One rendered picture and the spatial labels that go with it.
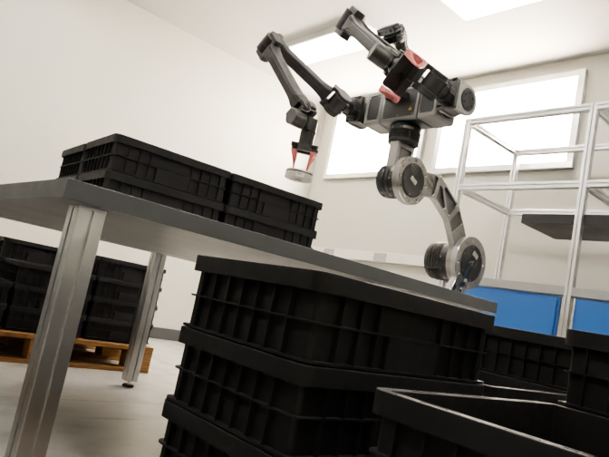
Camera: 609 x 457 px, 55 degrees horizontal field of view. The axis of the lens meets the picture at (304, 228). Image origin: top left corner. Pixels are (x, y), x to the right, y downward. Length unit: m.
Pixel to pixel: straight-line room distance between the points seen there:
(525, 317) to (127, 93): 3.64
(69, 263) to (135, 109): 4.14
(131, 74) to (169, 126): 0.54
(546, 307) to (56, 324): 2.79
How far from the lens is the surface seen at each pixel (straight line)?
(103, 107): 5.23
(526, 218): 3.73
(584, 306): 3.46
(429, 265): 2.74
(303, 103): 2.26
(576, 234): 3.54
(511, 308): 3.63
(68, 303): 1.29
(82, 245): 1.29
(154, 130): 5.40
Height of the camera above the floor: 0.55
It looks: 7 degrees up
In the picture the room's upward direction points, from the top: 11 degrees clockwise
